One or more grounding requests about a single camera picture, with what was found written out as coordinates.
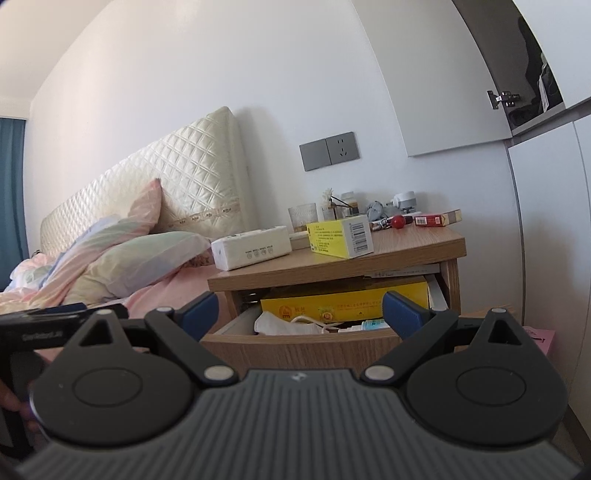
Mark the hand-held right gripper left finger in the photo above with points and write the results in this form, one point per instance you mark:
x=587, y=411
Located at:
x=201, y=316

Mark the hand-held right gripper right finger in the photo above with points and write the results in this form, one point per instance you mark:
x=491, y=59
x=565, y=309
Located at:
x=400, y=316

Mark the wooden nightstand drawer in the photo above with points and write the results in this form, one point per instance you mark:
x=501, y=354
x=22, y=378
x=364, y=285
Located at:
x=300, y=350

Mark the person's left hand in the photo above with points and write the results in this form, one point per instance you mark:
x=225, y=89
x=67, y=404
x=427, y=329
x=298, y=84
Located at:
x=16, y=404

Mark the pink bed blanket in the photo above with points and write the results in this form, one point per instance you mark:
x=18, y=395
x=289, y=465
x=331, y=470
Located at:
x=157, y=290

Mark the large yellow flat box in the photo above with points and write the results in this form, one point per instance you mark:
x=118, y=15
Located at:
x=341, y=300

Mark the wooden nightstand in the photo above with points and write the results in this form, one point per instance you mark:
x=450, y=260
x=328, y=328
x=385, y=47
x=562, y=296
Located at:
x=406, y=249

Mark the white face mask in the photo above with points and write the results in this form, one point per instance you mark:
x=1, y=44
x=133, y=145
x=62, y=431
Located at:
x=277, y=323

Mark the pale pastel pillow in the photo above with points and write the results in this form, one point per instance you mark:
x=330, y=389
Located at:
x=138, y=258

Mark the white tissue box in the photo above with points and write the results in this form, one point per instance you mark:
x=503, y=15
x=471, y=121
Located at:
x=251, y=247

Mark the red ball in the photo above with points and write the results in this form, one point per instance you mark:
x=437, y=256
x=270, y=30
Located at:
x=397, y=221

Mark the red cigarette pack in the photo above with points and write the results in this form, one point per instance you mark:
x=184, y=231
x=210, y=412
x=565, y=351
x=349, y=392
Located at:
x=429, y=221

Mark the yellow and white carton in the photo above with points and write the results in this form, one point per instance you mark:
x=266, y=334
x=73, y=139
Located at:
x=337, y=237

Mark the grey plush toy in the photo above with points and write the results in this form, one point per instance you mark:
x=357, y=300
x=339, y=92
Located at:
x=377, y=210

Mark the white plug-in device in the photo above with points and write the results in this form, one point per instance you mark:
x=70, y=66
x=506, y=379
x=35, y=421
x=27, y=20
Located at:
x=405, y=201

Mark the pastel striped pillow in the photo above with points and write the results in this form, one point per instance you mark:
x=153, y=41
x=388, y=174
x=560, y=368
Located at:
x=124, y=221

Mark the reed diffuser bottle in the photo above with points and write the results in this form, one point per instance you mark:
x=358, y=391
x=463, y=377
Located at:
x=328, y=210

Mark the ribbed glass cup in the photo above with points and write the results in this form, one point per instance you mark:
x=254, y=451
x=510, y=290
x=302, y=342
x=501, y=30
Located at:
x=303, y=218

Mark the cream quilted headboard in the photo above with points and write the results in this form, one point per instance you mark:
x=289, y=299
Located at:
x=184, y=175

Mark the pink box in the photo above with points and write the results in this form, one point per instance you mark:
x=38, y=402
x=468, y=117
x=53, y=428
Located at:
x=541, y=340

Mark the blue curtain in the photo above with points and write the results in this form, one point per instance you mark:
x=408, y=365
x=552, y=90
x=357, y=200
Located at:
x=11, y=184

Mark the white wardrobe door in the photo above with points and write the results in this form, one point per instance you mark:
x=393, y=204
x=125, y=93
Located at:
x=554, y=230

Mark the metal cabinet hinge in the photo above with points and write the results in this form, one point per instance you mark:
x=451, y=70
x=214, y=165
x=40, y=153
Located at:
x=502, y=98

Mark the open white cabinet door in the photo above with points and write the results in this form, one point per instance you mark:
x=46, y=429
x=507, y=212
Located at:
x=438, y=69

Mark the dark clothes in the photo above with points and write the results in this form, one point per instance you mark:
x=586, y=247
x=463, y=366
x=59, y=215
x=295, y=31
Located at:
x=538, y=78

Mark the grey wall socket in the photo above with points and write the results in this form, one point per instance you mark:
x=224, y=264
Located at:
x=342, y=147

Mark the grey wall switch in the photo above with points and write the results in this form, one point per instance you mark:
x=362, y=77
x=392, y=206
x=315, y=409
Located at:
x=315, y=154

